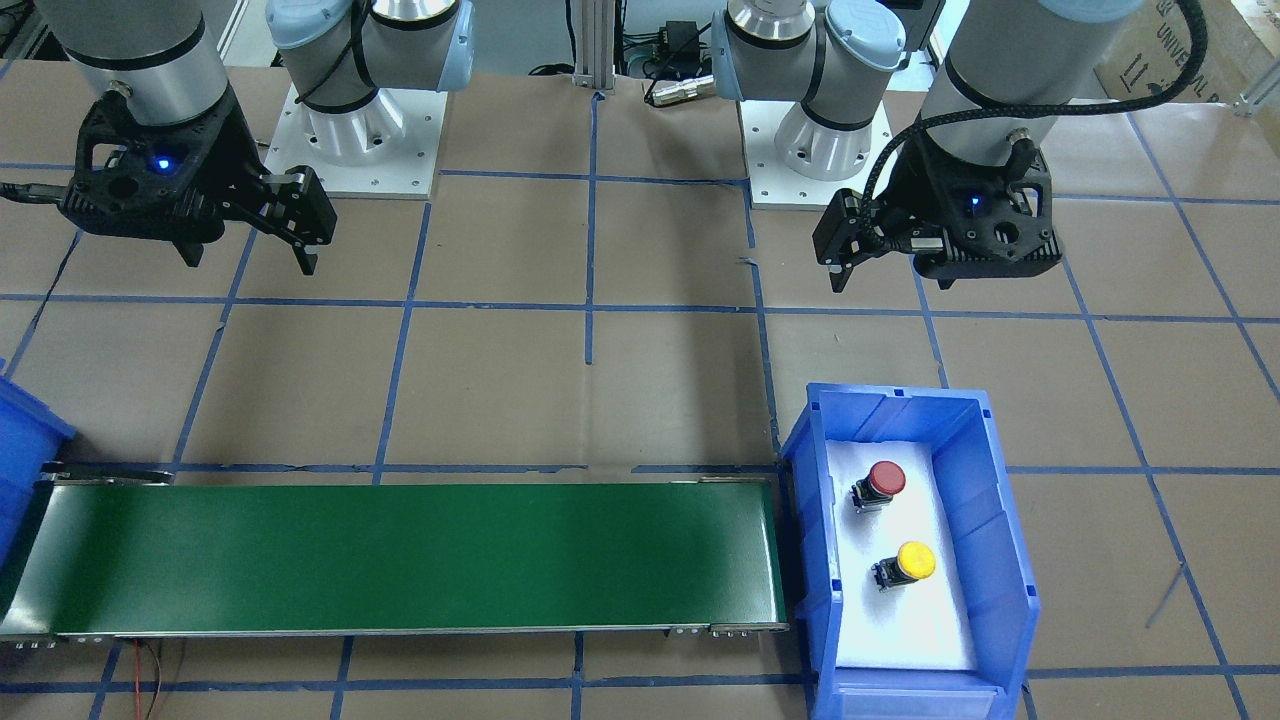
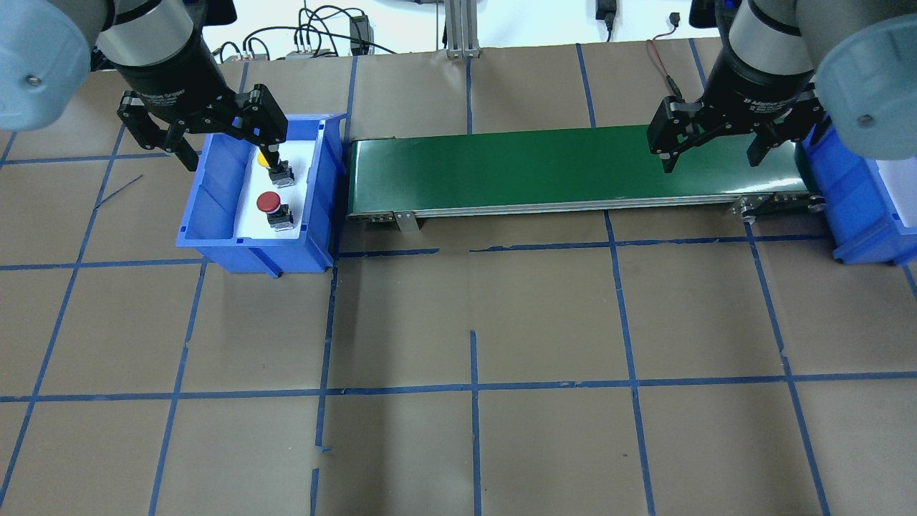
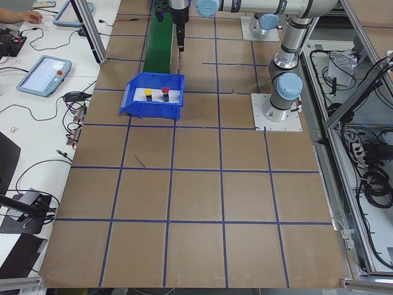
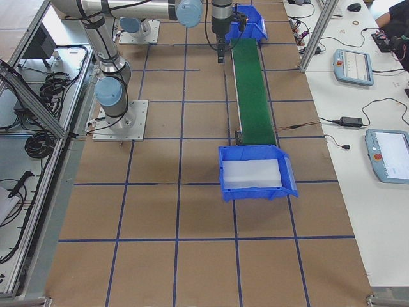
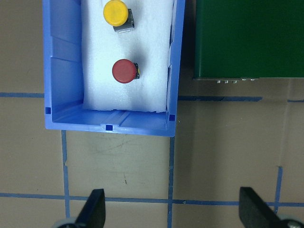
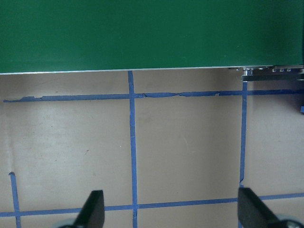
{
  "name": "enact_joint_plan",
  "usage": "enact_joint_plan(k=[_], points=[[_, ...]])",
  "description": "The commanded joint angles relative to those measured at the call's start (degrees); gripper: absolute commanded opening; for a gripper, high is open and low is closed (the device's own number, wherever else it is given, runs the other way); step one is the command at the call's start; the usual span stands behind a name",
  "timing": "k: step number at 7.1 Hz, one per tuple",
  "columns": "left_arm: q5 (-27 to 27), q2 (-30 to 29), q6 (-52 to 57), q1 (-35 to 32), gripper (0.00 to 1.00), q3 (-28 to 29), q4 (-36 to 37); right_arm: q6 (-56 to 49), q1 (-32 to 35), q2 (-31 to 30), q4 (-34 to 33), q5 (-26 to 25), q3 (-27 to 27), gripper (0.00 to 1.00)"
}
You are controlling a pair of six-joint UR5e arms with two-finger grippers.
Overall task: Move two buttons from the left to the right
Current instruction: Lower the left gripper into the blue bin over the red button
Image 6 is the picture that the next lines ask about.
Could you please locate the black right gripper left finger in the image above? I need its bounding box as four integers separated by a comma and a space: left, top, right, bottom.
73, 190, 105, 228

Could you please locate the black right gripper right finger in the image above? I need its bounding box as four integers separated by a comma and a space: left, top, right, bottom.
237, 188, 286, 228

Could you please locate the green conveyor belt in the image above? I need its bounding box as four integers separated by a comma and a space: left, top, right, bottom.
0, 0, 304, 74

